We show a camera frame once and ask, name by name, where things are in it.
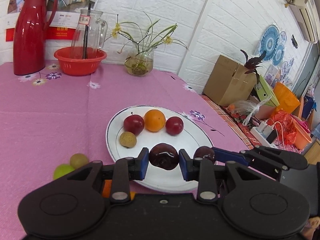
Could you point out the red plastic basket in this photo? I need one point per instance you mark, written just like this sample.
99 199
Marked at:
78 67

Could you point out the red plum right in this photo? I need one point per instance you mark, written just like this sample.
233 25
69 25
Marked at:
174 125

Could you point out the plaid cloth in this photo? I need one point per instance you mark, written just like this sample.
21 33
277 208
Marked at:
243 133

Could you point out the white oval plate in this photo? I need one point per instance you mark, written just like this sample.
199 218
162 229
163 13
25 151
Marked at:
190 139

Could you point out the cardboard box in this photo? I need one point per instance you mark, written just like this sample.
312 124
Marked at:
229 82

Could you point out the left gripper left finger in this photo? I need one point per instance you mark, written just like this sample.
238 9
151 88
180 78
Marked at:
126 170

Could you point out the red plum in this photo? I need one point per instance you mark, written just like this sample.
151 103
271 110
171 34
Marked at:
174 125
134 124

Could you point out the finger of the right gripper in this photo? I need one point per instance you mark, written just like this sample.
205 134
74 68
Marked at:
225 156

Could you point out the red plastic bag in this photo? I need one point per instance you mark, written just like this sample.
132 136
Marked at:
283 123

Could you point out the brown kiwi on plate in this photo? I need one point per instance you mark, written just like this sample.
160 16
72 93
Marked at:
127 140

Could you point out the glass vase with plant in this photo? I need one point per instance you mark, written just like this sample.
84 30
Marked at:
143 40

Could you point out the blue decorative plates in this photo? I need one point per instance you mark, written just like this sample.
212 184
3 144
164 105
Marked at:
273 43

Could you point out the dark purple plant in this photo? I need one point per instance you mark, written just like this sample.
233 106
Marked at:
253 63

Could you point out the glass pitcher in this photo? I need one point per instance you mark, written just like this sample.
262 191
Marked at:
89 36

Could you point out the dark cherry plum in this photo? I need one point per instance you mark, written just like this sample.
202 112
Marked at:
164 156

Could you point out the white power strip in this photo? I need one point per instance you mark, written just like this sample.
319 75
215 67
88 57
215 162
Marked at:
261 133

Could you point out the red thermos jug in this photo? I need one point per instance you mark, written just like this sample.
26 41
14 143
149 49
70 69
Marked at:
29 37

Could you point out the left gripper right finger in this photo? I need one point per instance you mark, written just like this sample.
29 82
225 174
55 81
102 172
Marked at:
202 171

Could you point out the brown kiwi on table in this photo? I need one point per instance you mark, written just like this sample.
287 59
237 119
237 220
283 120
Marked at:
78 160

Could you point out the green apple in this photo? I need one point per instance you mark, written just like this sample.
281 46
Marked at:
62 170

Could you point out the mandarin with leaf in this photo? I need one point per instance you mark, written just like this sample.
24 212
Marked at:
107 190

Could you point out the red plum left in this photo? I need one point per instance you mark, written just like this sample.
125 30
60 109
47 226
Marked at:
134 124

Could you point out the air conditioner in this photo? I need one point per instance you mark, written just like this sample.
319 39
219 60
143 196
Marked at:
306 13

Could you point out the orange on plate back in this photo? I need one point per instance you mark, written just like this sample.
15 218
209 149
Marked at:
154 120

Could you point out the pink floral tablecloth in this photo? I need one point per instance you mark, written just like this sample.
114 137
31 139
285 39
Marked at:
49 116

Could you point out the wall calendar poster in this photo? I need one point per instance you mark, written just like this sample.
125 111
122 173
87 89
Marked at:
64 22

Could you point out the clear plastic bag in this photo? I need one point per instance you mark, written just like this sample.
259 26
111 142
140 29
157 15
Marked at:
251 109

